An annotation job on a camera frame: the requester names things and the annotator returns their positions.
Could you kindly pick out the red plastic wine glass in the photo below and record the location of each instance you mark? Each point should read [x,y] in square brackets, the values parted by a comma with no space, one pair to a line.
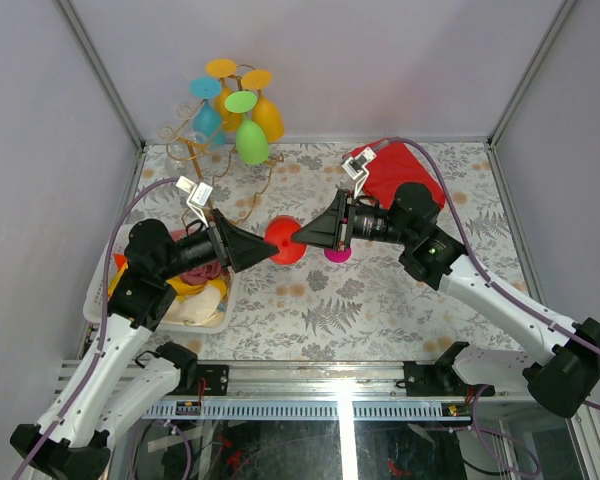
[279,232]

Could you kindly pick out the teal plastic wine glass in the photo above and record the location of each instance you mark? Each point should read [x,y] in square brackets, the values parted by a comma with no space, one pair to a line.
[208,121]

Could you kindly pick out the front orange plastic wine glass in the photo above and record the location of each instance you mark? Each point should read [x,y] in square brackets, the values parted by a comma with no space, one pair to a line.
[265,113]

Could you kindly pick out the yellow cloth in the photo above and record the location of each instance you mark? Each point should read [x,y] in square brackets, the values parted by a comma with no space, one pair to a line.
[182,289]

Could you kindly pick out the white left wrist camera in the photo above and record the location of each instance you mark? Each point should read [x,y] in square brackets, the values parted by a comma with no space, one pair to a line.
[197,196]

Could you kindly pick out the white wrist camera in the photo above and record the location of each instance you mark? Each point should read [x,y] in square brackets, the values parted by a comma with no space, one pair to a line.
[356,167]
[197,196]

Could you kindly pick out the orange plastic wine glass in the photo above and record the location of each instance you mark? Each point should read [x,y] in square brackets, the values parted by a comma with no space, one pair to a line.
[223,69]
[265,113]

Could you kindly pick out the white plastic basket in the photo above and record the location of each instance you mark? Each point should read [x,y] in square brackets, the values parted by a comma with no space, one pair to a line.
[92,309]

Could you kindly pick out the grey cable duct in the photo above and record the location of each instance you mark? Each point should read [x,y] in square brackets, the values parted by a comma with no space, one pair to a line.
[309,410]

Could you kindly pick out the green plastic wine glass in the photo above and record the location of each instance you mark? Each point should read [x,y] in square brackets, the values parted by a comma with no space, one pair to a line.
[250,140]

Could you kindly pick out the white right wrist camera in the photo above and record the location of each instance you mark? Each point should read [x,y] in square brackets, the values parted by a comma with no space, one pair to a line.
[356,167]

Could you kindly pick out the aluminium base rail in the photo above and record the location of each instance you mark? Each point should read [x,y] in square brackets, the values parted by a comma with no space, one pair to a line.
[289,380]

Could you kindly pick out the gold wire wine glass rack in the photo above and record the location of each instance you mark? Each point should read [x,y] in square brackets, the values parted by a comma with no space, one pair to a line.
[271,163]

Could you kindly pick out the cream cloth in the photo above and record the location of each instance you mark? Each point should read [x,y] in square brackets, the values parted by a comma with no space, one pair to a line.
[200,310]

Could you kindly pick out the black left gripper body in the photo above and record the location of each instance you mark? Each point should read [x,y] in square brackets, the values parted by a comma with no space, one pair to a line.
[203,248]

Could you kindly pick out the red folded cloth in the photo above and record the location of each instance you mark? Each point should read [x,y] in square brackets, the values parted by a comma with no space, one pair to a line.
[394,165]

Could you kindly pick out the rear orange plastic wine glass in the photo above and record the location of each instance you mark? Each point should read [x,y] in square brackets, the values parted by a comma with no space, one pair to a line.
[223,69]

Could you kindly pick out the magenta plastic wine glass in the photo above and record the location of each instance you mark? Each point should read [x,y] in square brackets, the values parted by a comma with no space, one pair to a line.
[338,256]

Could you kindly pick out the clear wine glass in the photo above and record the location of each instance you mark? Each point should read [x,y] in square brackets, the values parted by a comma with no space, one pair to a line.
[180,139]

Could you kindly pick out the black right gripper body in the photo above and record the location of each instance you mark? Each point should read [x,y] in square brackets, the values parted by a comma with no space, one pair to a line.
[367,223]

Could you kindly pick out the pink crumpled cloth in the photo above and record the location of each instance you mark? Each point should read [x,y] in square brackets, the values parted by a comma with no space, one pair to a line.
[201,275]

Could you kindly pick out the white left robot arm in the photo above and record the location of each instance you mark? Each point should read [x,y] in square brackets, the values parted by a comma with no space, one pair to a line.
[75,437]

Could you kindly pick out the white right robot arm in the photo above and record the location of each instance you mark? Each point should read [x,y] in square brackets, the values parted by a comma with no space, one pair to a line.
[560,364]

